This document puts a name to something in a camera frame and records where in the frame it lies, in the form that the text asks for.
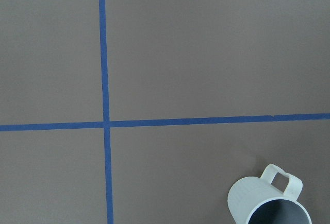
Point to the white ribbed ceramic mug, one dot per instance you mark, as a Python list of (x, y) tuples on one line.
[(256, 200)]

